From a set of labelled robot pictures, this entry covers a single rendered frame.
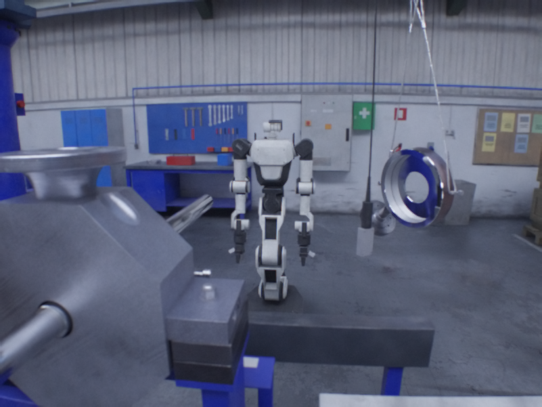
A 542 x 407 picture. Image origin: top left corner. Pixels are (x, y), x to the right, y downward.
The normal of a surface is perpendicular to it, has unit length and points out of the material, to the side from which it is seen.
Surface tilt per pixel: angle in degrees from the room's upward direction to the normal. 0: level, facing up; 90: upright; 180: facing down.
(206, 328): 90
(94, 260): 90
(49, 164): 90
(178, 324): 90
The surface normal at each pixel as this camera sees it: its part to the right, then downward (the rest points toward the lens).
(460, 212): -0.03, 0.28
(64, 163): 0.53, 0.18
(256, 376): 0.00, -0.97
